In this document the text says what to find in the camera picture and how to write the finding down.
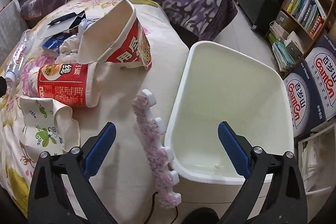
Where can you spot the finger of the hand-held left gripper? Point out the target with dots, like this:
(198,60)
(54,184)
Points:
(2,86)

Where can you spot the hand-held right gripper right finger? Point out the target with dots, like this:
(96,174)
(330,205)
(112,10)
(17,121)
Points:
(232,145)

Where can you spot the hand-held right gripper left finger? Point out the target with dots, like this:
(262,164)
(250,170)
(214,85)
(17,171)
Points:
(101,145)

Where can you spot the clear plastic water bottle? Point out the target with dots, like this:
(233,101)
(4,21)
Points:
(18,56)

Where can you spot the white plastic trash bin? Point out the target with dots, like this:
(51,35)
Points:
(223,87)

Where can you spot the white leaf-print paper wrapper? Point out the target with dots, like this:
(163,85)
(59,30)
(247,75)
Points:
(39,132)

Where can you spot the small red instant noodle cup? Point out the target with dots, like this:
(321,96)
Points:
(63,85)

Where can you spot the large red instant noodle cup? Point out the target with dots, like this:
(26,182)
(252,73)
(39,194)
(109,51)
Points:
(126,53)

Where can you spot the pink fuzzy white foam strip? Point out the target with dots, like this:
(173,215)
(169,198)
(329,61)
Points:
(149,140)

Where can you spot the floral tablecloth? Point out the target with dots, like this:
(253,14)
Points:
(126,98)

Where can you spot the grey quilted cushion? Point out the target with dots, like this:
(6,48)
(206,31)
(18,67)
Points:
(10,29)

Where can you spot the blue snack packet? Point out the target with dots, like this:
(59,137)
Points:
(53,43)

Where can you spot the crumpled white tissue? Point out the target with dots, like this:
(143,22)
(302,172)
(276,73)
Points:
(68,50)

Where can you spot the navy water carton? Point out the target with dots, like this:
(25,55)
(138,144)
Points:
(296,98)
(325,69)

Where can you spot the grey white cardboard box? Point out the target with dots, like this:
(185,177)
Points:
(60,29)

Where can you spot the stack of lying books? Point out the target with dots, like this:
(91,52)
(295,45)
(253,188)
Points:
(282,53)

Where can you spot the black bench cabinet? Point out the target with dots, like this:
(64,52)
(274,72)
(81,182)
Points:
(252,3)

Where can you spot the row of upright books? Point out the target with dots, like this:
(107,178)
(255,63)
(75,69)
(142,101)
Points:
(304,11)

